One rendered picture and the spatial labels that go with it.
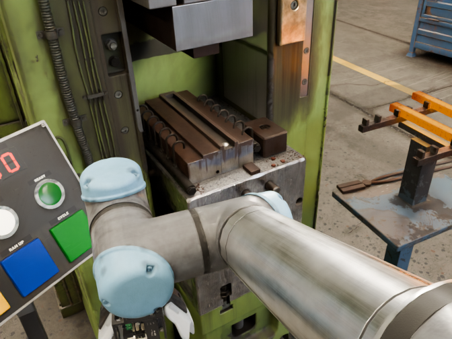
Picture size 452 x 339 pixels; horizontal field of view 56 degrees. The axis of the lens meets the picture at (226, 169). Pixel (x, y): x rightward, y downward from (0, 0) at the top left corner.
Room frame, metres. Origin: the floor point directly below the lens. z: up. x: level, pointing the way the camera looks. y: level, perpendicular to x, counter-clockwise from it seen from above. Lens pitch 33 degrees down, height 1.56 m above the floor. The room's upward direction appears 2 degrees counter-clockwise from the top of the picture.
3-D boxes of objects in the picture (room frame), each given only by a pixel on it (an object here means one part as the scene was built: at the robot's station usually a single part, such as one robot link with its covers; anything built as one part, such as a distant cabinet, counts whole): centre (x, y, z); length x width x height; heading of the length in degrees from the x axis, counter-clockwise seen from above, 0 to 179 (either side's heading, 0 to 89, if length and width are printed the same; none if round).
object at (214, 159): (1.16, 0.11, 0.96); 0.42 x 0.20 x 0.09; 29
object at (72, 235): (0.64, 0.30, 1.01); 0.07 x 0.05 x 0.07; 144
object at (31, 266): (0.56, 0.36, 1.01); 0.07 x 0.05 x 0.07; 144
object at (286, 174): (1.20, 0.07, 0.69); 0.56 x 0.38 x 0.45; 29
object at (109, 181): (0.43, 0.14, 1.23); 0.09 x 0.08 x 0.11; 18
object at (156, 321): (0.43, 0.14, 1.07); 0.09 x 0.08 x 0.12; 10
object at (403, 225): (1.08, -0.59, 0.71); 0.40 x 0.30 x 0.02; 114
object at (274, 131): (1.12, -0.12, 0.95); 0.12 x 0.08 x 0.06; 29
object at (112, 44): (1.02, 0.26, 1.24); 0.03 x 0.03 x 0.07; 29
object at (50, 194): (0.67, 0.34, 1.09); 0.05 x 0.03 x 0.04; 119
